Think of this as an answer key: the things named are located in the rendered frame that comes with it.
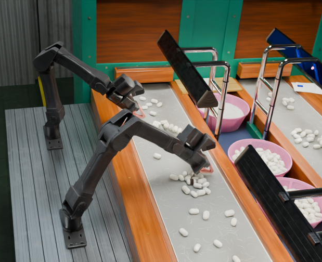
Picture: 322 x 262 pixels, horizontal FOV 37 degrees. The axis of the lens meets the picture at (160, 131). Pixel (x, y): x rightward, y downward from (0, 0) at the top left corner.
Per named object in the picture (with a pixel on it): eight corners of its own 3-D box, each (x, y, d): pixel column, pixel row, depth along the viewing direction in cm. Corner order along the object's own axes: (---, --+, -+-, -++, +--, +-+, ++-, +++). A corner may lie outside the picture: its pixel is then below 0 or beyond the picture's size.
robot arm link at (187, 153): (192, 143, 183) (180, 134, 179) (198, 149, 178) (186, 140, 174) (180, 157, 183) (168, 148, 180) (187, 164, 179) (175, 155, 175)
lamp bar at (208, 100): (197, 108, 172) (200, 91, 168) (156, 44, 223) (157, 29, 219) (218, 107, 174) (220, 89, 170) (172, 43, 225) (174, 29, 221)
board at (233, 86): (182, 94, 241) (182, 92, 240) (174, 81, 253) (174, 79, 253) (242, 91, 249) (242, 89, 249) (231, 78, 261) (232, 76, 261)
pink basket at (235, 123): (232, 142, 223) (235, 125, 218) (183, 123, 234) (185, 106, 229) (255, 120, 242) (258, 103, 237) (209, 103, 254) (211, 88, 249)
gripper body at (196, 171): (201, 149, 187) (189, 140, 184) (209, 164, 179) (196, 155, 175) (189, 160, 189) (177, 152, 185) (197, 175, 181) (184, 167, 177)
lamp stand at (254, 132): (261, 150, 218) (282, 61, 195) (245, 128, 235) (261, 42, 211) (298, 147, 223) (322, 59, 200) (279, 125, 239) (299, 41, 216)
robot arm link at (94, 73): (113, 77, 201) (51, 35, 195) (108, 86, 193) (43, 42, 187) (99, 97, 207) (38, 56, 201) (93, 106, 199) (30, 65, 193)
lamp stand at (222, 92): (179, 158, 209) (189, 64, 185) (167, 133, 225) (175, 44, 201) (219, 154, 213) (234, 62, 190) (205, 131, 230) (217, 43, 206)
